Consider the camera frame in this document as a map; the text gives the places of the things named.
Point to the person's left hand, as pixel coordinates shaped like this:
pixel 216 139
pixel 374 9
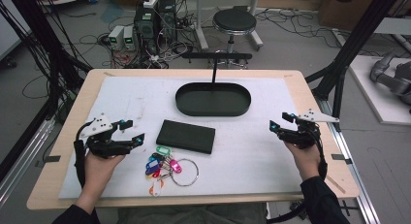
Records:
pixel 98 169

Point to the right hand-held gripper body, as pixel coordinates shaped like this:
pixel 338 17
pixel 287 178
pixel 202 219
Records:
pixel 303 136

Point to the person's right hand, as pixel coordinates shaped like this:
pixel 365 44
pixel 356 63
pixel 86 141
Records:
pixel 305 161

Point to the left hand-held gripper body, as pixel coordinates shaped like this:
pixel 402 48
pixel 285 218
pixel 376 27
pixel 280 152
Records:
pixel 97 128

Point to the white board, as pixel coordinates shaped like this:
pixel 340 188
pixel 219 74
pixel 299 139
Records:
pixel 371 98

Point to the black tape strip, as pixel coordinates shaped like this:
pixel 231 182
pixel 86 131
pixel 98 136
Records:
pixel 341 157
pixel 51 158

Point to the white table leg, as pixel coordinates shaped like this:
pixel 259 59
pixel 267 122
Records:
pixel 201 26

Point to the grey bench power supply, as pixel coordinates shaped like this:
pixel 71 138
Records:
pixel 128 36
pixel 115 36

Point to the black computer tower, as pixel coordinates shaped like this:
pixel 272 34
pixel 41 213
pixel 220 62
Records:
pixel 145 26
pixel 168 17

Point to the cardboard box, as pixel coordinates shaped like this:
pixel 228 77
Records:
pixel 344 10

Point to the black oval tray with hanger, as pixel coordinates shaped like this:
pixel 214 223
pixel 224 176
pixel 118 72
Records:
pixel 226 104

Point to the black wallet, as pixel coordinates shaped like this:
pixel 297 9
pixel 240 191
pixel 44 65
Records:
pixel 185 136

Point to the white foam mat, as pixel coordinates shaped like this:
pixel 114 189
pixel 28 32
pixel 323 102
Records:
pixel 242 159

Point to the white power adapter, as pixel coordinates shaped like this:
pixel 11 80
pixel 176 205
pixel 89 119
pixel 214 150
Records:
pixel 151 1

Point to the aluminium rail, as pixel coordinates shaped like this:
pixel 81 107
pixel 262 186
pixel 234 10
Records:
pixel 355 172
pixel 22 159

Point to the black round stool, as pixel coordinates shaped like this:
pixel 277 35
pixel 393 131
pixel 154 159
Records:
pixel 234 21

